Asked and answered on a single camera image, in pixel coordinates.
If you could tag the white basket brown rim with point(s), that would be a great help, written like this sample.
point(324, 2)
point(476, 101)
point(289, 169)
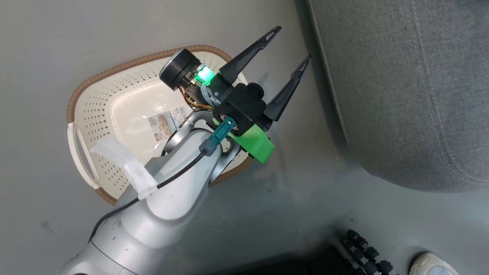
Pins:
point(130, 99)

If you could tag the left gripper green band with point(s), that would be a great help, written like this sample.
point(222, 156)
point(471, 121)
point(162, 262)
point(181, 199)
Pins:
point(256, 147)

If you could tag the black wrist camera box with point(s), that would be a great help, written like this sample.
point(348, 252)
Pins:
point(244, 107)

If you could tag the black robot base rollers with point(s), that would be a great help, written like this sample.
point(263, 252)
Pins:
point(366, 254)

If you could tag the printed paper label sticker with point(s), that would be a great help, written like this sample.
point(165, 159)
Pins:
point(165, 122)

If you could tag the grey fabric sofa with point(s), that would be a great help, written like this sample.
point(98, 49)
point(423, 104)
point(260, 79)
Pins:
point(401, 95)

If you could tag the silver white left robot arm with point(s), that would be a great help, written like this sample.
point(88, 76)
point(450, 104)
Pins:
point(172, 191)

